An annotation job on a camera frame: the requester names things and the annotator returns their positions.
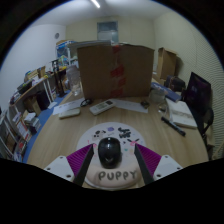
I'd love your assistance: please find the round printed mouse pad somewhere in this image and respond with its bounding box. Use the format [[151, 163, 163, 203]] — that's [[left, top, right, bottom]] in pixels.
[[75, 121, 148, 190]]

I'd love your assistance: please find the ceiling tube light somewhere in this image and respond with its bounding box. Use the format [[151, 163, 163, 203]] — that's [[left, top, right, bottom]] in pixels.
[[90, 0, 102, 9]]

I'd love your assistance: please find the white remote with buttons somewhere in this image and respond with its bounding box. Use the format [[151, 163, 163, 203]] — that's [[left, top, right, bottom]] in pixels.
[[89, 99, 116, 116]]

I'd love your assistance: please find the black office chair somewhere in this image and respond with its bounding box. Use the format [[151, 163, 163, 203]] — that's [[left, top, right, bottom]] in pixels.
[[182, 71, 215, 158]]

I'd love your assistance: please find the grey door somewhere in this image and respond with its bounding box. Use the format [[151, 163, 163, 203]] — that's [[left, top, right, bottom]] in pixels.
[[96, 21, 119, 44]]

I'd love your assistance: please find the black computer mouse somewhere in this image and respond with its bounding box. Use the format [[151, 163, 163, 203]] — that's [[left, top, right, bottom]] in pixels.
[[97, 136, 124, 170]]

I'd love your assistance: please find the large brown cardboard box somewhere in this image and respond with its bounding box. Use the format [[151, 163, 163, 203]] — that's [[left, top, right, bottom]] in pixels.
[[77, 44, 156, 100]]

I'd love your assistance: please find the plain white remote control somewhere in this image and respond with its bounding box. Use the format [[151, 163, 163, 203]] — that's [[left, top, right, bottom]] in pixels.
[[58, 108, 82, 120]]

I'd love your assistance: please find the thick white book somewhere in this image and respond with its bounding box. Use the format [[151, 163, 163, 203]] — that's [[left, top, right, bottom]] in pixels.
[[165, 98, 198, 130]]

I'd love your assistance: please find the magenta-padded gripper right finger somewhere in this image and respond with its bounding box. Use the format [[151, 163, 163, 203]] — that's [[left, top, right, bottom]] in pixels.
[[133, 143, 184, 185]]

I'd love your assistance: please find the black marker pen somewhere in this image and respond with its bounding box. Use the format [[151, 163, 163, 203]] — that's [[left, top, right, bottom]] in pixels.
[[160, 116, 187, 137]]

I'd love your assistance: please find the clear round plastic container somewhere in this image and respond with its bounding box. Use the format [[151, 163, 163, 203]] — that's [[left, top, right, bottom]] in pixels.
[[148, 88, 167, 104]]

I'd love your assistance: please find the clear plastic jar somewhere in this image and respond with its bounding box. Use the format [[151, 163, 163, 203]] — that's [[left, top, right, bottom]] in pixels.
[[65, 64, 83, 97]]

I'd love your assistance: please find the cluttered shelf unit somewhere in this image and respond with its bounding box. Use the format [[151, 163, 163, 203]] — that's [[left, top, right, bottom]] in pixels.
[[0, 66, 68, 164]]

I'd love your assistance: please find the tall open cardboard box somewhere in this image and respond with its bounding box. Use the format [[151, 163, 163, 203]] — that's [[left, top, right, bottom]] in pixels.
[[156, 46, 178, 81]]

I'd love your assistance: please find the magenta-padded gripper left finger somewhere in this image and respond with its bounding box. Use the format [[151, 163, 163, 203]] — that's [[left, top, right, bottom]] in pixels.
[[43, 143, 96, 187]]

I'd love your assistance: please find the dark blue book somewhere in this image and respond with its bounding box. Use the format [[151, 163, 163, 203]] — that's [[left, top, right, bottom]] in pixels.
[[150, 81, 183, 103]]

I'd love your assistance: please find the blue and white carton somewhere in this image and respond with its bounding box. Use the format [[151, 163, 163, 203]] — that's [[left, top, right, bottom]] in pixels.
[[55, 40, 76, 68]]

